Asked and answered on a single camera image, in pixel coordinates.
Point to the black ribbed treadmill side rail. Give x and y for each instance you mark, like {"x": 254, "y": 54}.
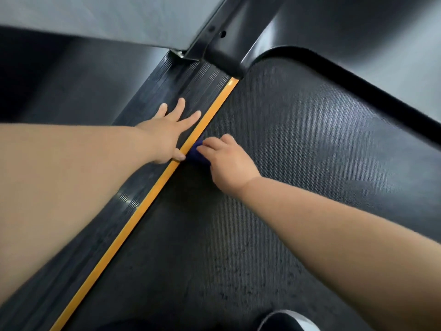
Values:
{"x": 193, "y": 86}

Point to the person's right middle finger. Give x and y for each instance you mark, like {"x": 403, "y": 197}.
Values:
{"x": 228, "y": 138}

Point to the person's left middle finger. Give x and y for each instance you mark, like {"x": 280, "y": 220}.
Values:
{"x": 177, "y": 109}

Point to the black shoe with white sole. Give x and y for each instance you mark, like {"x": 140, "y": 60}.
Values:
{"x": 287, "y": 322}

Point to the person's right forearm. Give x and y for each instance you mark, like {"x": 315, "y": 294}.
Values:
{"x": 344, "y": 244}

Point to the blue cleaning cloth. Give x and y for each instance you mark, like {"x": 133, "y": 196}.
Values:
{"x": 196, "y": 155}

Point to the person's left hand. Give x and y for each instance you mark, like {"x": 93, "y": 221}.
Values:
{"x": 162, "y": 134}

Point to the orange treadmill edge strip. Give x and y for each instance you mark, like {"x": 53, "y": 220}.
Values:
{"x": 144, "y": 203}

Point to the black treadmill upright post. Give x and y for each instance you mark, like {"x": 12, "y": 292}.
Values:
{"x": 224, "y": 34}

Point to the person's left forearm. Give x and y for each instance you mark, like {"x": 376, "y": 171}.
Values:
{"x": 62, "y": 189}

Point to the person's right thumb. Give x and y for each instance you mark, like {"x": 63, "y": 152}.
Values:
{"x": 205, "y": 152}

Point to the black treadmill belt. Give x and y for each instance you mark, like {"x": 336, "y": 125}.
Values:
{"x": 293, "y": 141}

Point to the person's left thumb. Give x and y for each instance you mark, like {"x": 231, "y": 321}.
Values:
{"x": 179, "y": 155}

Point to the grey treadmill motor cover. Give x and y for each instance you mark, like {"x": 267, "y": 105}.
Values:
{"x": 379, "y": 41}

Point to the person's right hand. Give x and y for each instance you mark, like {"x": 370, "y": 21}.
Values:
{"x": 230, "y": 168}

